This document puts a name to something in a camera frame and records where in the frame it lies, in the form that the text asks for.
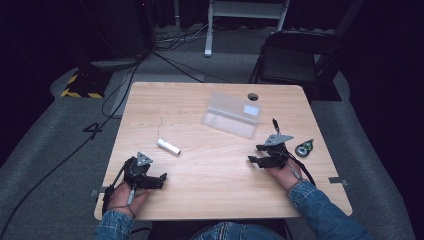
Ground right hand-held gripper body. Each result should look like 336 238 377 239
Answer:
263 134 294 169

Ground person's right hand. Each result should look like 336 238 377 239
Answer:
266 159 304 191

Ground thin black floor cable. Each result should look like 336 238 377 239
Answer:
152 49 232 84

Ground person's left hand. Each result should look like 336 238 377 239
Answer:
107 182 151 218

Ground white cylindrical stick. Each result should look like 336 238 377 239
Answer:
156 137 182 157

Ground clear plastic pencil case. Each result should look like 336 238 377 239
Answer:
201 91 263 140

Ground dark equipment cabinet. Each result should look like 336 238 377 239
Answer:
78 0 155 69

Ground white metal stand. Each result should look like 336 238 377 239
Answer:
203 0 291 58

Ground bundle of floor cables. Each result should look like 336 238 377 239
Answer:
154 23 216 52

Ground person's legs in jeans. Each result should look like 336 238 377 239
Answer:
192 221 285 240

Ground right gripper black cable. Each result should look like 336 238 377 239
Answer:
282 150 317 187

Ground long black floor cable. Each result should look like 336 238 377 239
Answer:
0 61 143 239

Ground green correction tape dispenser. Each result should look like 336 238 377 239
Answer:
294 138 315 158

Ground yellow black striped base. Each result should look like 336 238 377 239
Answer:
60 68 113 100

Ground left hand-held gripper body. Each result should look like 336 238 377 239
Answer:
123 151 154 190

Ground black folding chair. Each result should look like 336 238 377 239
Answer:
248 29 345 102

